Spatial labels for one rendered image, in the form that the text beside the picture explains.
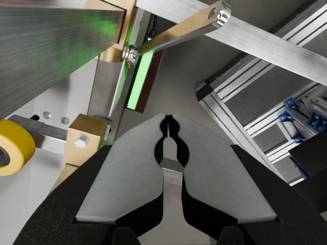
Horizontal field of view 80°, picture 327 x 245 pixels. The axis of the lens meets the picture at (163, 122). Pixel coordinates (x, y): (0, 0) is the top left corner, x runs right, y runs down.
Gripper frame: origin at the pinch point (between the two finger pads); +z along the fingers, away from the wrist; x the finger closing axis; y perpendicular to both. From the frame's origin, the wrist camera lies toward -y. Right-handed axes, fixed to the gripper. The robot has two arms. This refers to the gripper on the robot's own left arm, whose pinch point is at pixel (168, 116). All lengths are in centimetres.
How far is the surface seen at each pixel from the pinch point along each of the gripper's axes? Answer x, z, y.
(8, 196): -44, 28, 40
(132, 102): -7.1, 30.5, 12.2
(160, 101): -1, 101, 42
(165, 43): -0.2, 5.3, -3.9
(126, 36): -4.6, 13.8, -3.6
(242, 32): 9.3, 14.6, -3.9
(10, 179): -43, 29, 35
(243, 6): 40, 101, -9
